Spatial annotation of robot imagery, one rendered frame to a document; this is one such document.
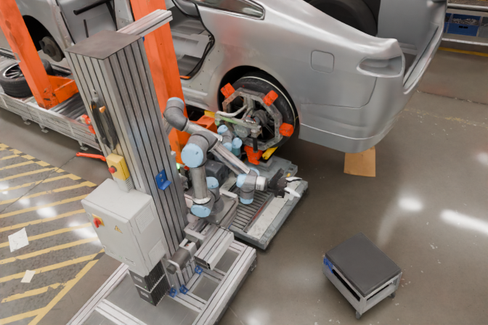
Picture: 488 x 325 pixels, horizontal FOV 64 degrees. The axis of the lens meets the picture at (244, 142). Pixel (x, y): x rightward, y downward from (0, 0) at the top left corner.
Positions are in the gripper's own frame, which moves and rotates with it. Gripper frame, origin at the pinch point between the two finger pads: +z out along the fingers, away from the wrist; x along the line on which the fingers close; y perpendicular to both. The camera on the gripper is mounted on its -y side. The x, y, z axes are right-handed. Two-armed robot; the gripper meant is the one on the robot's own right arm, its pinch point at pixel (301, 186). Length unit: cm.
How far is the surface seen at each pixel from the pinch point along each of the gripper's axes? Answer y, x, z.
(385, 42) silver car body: -58, -84, 40
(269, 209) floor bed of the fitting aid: 105, -96, -22
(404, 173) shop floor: 91, -163, 101
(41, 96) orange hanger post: 59, -163, -278
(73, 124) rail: 90, -164, -248
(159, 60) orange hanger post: -30, -80, -109
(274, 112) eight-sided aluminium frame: 10, -101, -26
